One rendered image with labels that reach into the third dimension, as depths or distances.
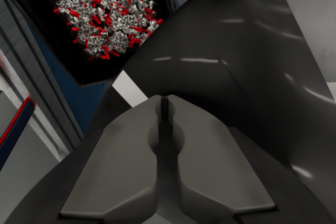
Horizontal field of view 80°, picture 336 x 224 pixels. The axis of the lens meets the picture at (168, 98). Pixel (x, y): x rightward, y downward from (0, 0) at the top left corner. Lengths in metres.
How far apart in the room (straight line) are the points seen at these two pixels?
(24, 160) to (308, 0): 1.72
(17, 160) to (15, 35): 0.99
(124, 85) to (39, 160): 1.12
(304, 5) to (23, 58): 1.34
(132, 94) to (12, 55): 0.26
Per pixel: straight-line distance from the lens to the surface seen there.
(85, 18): 0.29
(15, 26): 0.40
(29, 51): 0.42
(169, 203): 0.20
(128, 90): 0.16
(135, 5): 0.27
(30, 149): 1.33
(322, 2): 1.49
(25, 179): 1.24
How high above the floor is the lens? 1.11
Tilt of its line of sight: 44 degrees down
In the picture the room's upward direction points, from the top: 177 degrees clockwise
